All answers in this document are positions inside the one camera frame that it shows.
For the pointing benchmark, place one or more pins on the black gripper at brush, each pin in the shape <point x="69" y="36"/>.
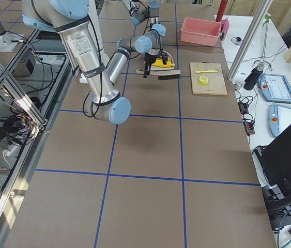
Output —
<point x="149" y="59"/>

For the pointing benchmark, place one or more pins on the yellow toy corn cob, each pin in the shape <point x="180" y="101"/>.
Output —
<point x="159" y="63"/>

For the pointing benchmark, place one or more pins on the beige plastic dustpan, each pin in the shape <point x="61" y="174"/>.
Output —
<point x="153" y="68"/>

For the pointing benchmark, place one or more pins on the beige hand brush black bristles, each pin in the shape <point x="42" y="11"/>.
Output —
<point x="166" y="74"/>

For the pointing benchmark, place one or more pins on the grey robot arm holding dustpan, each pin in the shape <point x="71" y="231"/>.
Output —
<point x="137" y="16"/>

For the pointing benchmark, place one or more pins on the grey robot arm holding brush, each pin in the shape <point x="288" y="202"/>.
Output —
<point x="76" y="23"/>

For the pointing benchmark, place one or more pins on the pink plastic bin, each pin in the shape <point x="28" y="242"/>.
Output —
<point x="198" y="31"/>

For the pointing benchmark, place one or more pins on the yellow lemon slices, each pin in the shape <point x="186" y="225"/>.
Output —
<point x="203" y="80"/>

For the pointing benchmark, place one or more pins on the yellow plastic knife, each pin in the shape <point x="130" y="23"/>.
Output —
<point x="206" y="71"/>

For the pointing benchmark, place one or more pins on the bamboo cutting board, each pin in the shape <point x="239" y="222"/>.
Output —
<point x="216" y="85"/>

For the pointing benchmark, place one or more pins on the pink cloth on rack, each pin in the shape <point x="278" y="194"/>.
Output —
<point x="224" y="25"/>

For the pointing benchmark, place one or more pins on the black water bottle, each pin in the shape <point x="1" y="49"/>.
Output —
<point x="253" y="77"/>

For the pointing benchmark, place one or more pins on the blue teach pendant far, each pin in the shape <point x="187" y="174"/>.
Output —
<point x="275" y="88"/>

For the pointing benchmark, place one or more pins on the blue teach pendant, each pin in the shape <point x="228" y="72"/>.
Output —
<point x="275" y="88"/>
<point x="279" y="118"/>

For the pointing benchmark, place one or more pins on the blue teach pendant near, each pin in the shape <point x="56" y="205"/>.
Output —
<point x="279" y="118"/>

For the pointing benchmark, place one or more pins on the black monitor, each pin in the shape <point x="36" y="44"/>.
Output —
<point x="275" y="160"/>

